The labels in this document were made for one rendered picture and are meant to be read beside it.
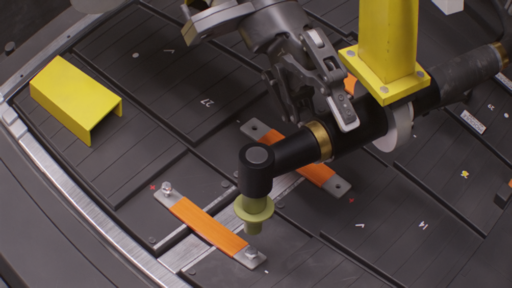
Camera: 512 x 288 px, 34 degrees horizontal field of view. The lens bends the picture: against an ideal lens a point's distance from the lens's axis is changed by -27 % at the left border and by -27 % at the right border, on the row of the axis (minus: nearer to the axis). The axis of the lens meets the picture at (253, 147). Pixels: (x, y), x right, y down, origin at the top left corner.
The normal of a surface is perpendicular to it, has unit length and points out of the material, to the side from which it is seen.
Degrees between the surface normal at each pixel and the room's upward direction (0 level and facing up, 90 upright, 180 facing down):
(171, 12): 0
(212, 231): 0
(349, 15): 0
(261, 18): 47
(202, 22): 37
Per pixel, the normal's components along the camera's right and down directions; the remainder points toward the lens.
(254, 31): -0.64, 0.21
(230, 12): 0.29, -0.27
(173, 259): 0.04, -0.68
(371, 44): -0.85, 0.36
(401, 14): 0.53, 0.63
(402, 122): 0.49, 0.27
